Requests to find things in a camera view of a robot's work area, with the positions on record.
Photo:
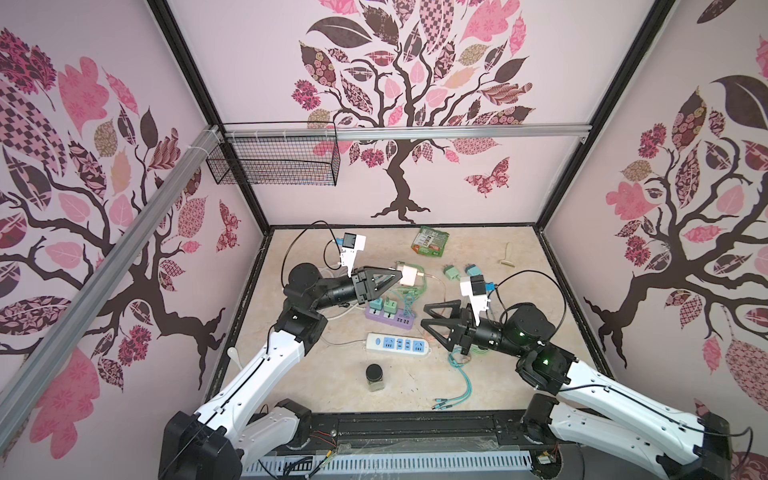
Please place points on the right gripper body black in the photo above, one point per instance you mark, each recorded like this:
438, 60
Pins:
476, 336

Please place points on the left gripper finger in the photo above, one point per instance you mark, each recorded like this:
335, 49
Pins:
379, 277
376, 291

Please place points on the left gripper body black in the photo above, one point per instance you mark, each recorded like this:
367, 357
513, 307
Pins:
360, 285

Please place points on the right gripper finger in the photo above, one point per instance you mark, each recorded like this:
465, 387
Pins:
449, 333
453, 312

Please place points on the light green charger plug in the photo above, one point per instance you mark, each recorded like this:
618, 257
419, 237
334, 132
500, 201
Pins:
390, 307

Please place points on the pink charger plug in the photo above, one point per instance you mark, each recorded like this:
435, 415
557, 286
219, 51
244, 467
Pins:
410, 275

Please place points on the small green charger plug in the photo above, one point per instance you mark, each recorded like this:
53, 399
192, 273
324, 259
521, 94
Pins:
452, 273

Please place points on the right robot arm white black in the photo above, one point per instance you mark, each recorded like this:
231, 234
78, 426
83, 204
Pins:
575, 403

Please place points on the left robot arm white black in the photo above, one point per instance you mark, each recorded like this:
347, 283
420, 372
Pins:
225, 435

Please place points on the teal green charger plug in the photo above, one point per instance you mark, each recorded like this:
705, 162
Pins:
472, 270

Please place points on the purple power strip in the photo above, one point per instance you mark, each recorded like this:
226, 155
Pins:
399, 320

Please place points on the white blue power strip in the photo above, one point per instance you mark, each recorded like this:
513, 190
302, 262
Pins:
400, 345

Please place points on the green snack packet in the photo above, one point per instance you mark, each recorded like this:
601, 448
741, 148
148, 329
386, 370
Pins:
430, 242

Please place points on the small wooden brush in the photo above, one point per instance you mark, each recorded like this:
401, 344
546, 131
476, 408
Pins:
508, 259

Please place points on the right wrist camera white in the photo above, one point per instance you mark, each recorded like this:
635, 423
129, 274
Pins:
478, 291

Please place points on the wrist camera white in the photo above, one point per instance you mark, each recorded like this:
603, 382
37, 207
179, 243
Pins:
350, 245
478, 291

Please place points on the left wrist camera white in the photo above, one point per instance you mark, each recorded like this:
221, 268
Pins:
350, 245

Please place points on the black wire mesh basket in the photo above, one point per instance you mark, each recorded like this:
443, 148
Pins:
294, 153

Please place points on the aluminium rail bar back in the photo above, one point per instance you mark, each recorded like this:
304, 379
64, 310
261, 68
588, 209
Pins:
408, 132

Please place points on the white slotted cable duct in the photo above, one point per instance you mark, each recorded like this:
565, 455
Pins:
386, 465

